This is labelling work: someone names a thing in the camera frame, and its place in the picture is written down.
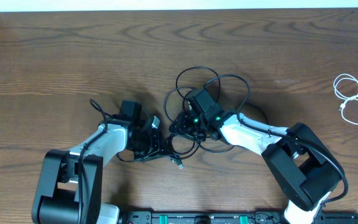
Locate black USB cable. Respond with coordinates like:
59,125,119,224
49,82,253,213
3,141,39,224
116,65,270,170

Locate white USB cable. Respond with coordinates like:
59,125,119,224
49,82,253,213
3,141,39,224
333,73,358,126

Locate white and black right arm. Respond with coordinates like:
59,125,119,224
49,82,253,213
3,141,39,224
169,110,349,223

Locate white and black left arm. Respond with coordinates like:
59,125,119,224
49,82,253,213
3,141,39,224
31,117,162,223

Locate black left camera cable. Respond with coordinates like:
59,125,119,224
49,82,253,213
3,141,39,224
76,98,152,224

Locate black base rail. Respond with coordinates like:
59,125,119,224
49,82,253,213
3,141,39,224
98,203,358,224

